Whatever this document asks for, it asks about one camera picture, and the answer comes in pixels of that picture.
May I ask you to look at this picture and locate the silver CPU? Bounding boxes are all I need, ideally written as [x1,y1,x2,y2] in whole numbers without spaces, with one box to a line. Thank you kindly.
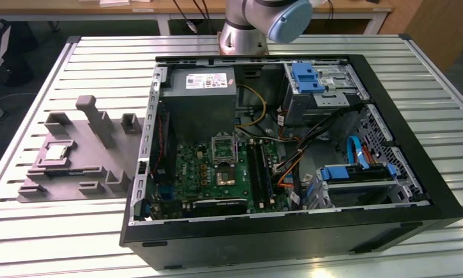
[45,145,69,160]

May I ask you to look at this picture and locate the CPU socket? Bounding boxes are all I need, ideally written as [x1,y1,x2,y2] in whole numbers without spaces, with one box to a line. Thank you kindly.
[214,164,238,188]

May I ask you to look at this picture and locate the metal socket cover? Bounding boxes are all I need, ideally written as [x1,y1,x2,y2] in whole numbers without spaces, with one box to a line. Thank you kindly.
[210,133,240,166]

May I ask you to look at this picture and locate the black RAM slot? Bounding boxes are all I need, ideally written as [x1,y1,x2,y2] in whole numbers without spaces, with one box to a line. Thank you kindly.
[246,140,266,203]

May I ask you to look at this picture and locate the grey power supply unit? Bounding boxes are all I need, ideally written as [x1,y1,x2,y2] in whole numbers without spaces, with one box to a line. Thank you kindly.
[160,68,240,140]

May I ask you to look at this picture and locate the green motherboard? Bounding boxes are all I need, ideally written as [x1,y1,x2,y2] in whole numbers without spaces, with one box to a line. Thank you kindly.
[146,127,294,220]

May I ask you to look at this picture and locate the black graphics card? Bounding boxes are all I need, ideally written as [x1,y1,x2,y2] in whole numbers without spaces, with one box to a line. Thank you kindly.
[190,197,250,217]

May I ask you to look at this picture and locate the silver drive cage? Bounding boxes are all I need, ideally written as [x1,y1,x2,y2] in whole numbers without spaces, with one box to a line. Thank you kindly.
[284,62,371,125]

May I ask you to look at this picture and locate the blue drive carrier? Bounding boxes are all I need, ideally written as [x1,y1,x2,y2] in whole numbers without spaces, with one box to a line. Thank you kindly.
[292,62,325,94]

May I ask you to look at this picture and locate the hard disk in blue carrier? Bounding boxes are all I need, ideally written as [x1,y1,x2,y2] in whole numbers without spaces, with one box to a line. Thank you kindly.
[320,163,398,182]

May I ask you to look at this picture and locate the black PC case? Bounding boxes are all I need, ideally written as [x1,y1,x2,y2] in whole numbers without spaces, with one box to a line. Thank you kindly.
[119,53,463,270]

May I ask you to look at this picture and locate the grey parts rack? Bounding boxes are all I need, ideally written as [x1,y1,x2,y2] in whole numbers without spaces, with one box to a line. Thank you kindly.
[17,94,148,203]

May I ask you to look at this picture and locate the RAM stick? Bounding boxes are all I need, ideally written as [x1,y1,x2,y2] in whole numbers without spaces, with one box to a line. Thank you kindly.
[45,170,88,177]

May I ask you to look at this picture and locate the small white box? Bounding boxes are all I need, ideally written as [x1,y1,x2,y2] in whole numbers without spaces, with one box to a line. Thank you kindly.
[99,0,132,8]

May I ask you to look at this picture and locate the wooden cabinet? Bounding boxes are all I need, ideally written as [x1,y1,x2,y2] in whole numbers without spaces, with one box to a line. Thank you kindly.
[379,0,463,73]

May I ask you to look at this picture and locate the yellow wire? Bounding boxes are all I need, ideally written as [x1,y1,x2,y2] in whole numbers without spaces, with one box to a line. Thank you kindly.
[234,84,268,127]

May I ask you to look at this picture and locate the thin orange wire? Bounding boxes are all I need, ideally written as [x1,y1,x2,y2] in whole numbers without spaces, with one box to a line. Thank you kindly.
[277,150,308,191]

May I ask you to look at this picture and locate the black cable bundle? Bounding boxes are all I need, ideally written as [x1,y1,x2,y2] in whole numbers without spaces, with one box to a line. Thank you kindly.
[297,103,366,151]

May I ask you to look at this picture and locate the blue flat data wire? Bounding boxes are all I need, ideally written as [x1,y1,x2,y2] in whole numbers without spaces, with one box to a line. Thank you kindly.
[346,136,371,170]

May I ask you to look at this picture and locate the silver disk bay bracket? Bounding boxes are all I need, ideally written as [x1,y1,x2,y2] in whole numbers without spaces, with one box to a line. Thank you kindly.
[305,173,429,209]

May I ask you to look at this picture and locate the black cable with silver plug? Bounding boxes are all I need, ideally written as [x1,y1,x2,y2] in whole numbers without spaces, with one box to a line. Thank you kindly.
[172,0,198,33]

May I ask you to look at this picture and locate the wooden desk white frame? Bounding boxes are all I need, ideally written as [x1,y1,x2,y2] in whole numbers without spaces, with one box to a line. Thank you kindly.
[0,0,395,36]

